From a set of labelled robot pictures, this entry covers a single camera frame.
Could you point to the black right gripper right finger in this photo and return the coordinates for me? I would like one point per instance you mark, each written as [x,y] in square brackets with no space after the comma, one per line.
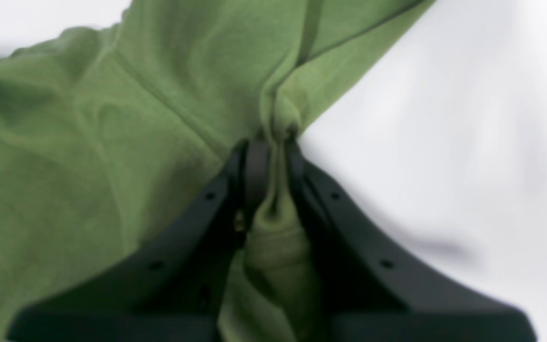
[374,290]

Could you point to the green T-shirt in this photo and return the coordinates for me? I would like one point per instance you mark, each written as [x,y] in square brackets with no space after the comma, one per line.
[106,136]

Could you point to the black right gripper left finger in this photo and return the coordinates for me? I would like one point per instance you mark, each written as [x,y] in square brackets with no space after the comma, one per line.
[170,290]

